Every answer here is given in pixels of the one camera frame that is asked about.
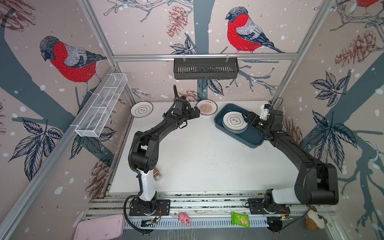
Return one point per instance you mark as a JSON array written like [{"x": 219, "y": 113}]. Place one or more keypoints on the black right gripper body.
[{"x": 268, "y": 128}]

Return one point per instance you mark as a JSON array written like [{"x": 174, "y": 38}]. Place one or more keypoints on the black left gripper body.
[{"x": 185, "y": 115}]

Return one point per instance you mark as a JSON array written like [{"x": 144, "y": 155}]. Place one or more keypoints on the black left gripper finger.
[
  {"x": 193, "y": 109},
  {"x": 194, "y": 115}
]

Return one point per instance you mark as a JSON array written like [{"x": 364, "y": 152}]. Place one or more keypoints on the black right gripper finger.
[
  {"x": 250, "y": 118},
  {"x": 251, "y": 115}
]

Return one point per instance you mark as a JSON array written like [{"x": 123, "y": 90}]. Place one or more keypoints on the sunburst plate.
[{"x": 207, "y": 107}]

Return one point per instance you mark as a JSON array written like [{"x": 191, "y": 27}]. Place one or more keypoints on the white clover plate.
[
  {"x": 234, "y": 122},
  {"x": 141, "y": 109}
]

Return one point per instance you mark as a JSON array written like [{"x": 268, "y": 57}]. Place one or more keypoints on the dark teal plastic bin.
[{"x": 250, "y": 137}]

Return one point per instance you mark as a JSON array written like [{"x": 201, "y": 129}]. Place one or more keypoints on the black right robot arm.
[{"x": 316, "y": 183}]

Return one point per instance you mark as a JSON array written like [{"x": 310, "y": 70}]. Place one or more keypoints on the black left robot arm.
[{"x": 144, "y": 151}]

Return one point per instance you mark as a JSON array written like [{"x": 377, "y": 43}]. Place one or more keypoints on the spice jar with granules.
[{"x": 157, "y": 174}]

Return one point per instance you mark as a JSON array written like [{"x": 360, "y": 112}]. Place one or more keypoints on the green snack packet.
[{"x": 240, "y": 220}]

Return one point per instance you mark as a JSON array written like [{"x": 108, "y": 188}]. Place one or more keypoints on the pink plush toy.
[{"x": 184, "y": 219}]

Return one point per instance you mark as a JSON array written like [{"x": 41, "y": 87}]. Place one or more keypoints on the brown white plush dog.
[{"x": 314, "y": 221}]

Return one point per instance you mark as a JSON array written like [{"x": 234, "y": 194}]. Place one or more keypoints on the pink tray lid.
[{"x": 105, "y": 228}]

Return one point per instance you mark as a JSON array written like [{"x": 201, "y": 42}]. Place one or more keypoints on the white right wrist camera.
[{"x": 265, "y": 111}]

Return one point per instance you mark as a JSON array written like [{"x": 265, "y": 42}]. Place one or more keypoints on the aluminium frame post back right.
[{"x": 320, "y": 16}]

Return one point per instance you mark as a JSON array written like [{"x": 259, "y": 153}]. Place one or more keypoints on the aluminium frame post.
[
  {"x": 320, "y": 16},
  {"x": 100, "y": 35}
]

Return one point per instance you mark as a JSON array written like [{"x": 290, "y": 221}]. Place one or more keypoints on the black hanging wire basket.
[{"x": 206, "y": 68}]

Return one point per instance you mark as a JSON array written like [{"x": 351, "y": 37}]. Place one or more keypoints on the aluminium horizontal frame bar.
[{"x": 154, "y": 58}]

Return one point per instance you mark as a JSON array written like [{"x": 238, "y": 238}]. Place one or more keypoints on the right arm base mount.
[{"x": 267, "y": 206}]

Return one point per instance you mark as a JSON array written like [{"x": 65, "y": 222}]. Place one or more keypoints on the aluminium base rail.
[{"x": 206, "y": 211}]

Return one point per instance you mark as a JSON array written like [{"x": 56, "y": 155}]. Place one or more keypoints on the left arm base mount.
[{"x": 154, "y": 207}]

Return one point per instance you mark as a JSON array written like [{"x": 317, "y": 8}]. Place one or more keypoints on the aluminium frame post back left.
[{"x": 100, "y": 35}]

